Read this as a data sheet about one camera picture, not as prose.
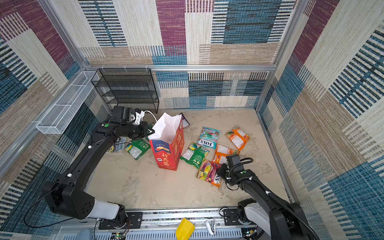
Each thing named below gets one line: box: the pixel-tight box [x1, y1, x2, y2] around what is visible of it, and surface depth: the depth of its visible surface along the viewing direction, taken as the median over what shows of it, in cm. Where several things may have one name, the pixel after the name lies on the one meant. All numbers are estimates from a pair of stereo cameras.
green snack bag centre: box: [180, 143, 210, 169], surface depth 96 cm
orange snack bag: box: [212, 144, 240, 165], surface depth 96 cm
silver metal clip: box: [205, 220, 216, 236], surface depth 72 cm
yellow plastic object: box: [176, 218, 195, 240], surface depth 71 cm
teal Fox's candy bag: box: [196, 126, 221, 150], surface depth 103 cm
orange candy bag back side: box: [225, 126, 251, 151], surface depth 103 cm
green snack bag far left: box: [125, 137, 150, 161], surface depth 98 cm
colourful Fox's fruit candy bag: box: [196, 159, 222, 188], surface depth 88 cm
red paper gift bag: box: [148, 112, 185, 171], surface depth 82 cm
